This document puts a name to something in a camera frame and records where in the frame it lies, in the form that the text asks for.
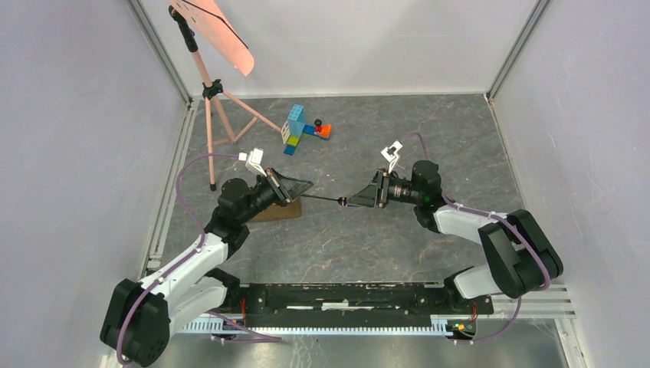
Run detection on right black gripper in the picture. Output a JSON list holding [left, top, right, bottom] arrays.
[[347, 169, 422, 209]]

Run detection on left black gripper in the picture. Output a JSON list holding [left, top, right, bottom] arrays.
[[238, 166, 314, 224]]

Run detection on brown cloth napkin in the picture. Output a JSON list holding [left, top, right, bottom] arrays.
[[250, 199, 302, 222]]

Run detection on black fork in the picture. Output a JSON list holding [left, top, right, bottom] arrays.
[[302, 194, 348, 206]]

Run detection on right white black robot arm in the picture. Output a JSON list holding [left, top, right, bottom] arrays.
[[340, 159, 563, 313]]

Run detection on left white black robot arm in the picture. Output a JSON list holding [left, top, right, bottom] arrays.
[[99, 168, 313, 367]]

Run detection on colourful toy block structure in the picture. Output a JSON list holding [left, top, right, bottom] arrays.
[[281, 104, 332, 156]]

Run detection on pink music stand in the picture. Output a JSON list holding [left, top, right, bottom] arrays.
[[166, 0, 283, 192]]

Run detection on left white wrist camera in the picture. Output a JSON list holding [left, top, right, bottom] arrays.
[[238, 148, 267, 177]]

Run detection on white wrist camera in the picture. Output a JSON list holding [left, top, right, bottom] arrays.
[[238, 148, 267, 177], [380, 140, 403, 173]]

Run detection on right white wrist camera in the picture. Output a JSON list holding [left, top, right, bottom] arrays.
[[380, 140, 403, 173]]

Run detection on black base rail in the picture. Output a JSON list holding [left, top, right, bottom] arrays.
[[214, 282, 494, 328]]

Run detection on white slotted cable duct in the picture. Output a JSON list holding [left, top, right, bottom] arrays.
[[178, 314, 475, 339]]

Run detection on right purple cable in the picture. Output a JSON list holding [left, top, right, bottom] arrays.
[[403, 132, 553, 345]]

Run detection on purple cable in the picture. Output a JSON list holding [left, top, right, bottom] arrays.
[[115, 153, 283, 366], [403, 132, 553, 345]]

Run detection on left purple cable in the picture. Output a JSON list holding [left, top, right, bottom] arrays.
[[115, 153, 283, 366]]

